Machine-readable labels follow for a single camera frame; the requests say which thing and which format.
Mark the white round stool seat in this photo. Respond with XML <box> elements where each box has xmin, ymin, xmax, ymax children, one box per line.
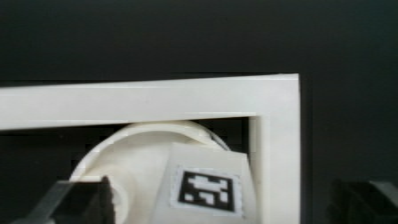
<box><xmin>69</xmin><ymin>121</ymin><xmax>229</xmax><ymax>224</ymax></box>

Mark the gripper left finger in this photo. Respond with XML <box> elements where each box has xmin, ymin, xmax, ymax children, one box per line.
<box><xmin>16</xmin><ymin>177</ymin><xmax>116</xmax><ymax>224</ymax></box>

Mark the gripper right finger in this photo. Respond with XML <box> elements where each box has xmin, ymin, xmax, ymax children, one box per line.
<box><xmin>327</xmin><ymin>180</ymin><xmax>398</xmax><ymax>224</ymax></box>

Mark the white stool leg with tag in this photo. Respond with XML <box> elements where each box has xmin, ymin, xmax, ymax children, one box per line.
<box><xmin>149</xmin><ymin>144</ymin><xmax>258</xmax><ymax>224</ymax></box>

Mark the white L-shaped fence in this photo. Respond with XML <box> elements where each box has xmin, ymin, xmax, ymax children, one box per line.
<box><xmin>0</xmin><ymin>74</ymin><xmax>300</xmax><ymax>224</ymax></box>

